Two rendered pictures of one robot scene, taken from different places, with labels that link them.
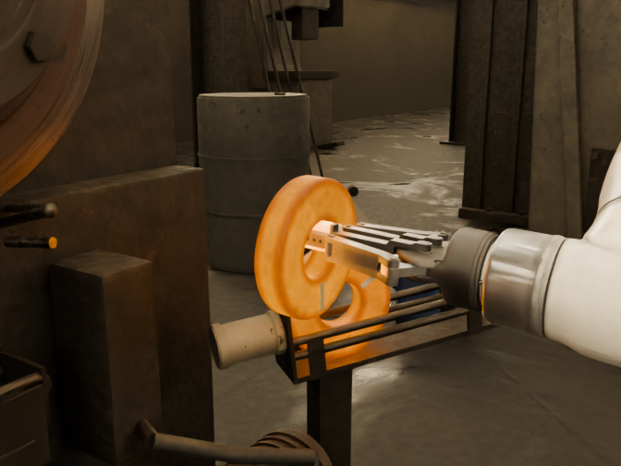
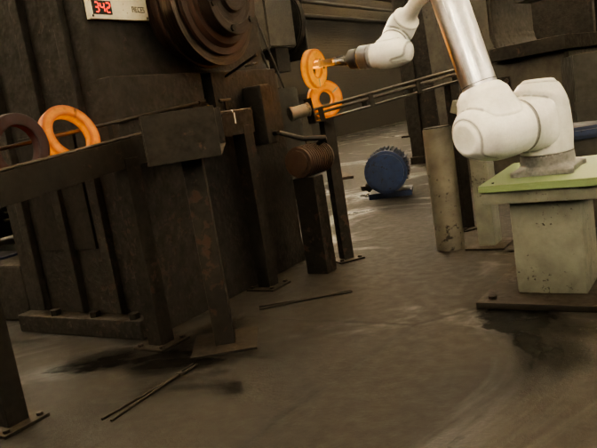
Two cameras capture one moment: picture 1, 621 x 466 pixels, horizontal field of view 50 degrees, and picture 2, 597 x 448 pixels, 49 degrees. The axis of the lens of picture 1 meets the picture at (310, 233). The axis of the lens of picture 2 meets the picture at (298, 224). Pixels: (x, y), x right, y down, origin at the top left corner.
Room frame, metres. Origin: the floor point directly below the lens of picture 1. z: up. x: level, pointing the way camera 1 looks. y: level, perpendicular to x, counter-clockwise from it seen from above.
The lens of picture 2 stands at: (-1.98, 0.16, 0.66)
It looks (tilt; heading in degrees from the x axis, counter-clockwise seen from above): 9 degrees down; 0
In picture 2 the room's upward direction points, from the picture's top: 9 degrees counter-clockwise
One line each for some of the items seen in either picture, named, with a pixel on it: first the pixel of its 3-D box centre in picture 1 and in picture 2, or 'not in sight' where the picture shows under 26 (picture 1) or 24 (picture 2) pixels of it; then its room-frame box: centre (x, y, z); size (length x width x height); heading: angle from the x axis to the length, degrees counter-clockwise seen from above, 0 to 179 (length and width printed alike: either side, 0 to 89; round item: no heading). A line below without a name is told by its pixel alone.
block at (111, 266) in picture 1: (105, 353); (259, 115); (0.74, 0.25, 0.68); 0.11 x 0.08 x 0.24; 57
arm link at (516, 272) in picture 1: (523, 280); (365, 57); (0.57, -0.19, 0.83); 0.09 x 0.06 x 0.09; 146
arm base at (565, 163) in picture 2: not in sight; (549, 159); (-0.01, -0.62, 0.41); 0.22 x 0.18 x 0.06; 142
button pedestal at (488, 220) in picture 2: not in sight; (482, 172); (0.70, -0.62, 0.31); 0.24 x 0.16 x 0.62; 147
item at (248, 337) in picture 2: not in sight; (203, 232); (-0.04, 0.44, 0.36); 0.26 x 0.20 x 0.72; 2
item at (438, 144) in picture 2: not in sight; (443, 188); (0.75, -0.47, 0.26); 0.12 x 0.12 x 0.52
